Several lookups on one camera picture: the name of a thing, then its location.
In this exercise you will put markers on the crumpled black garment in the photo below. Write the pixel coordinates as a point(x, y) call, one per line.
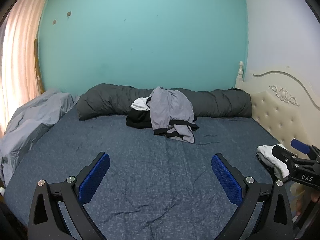
point(137, 120)

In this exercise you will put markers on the dark grey rolled duvet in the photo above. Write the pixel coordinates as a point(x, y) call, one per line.
point(107, 100)

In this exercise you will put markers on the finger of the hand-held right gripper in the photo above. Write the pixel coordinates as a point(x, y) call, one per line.
point(285, 157)
point(301, 146)

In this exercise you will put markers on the light grey blanket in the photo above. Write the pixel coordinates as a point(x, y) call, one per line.
point(32, 120)

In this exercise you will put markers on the folded white garment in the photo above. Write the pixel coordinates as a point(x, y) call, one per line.
point(266, 152)

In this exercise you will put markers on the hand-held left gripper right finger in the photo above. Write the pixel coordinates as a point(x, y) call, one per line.
point(226, 180)

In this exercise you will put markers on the pink curtain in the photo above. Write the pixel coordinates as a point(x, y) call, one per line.
point(17, 55)

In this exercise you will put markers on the person's right hand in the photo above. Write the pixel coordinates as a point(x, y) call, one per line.
point(298, 197)

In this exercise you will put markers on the wooden window frame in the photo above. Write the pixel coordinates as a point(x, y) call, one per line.
point(38, 67)

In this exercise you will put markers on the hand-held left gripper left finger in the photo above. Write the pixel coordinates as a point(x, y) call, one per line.
point(95, 177)

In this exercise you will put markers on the grey jacket with black trim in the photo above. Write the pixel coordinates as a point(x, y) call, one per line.
point(170, 110)

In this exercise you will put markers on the cream tufted headboard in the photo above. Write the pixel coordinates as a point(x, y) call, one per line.
point(280, 105)

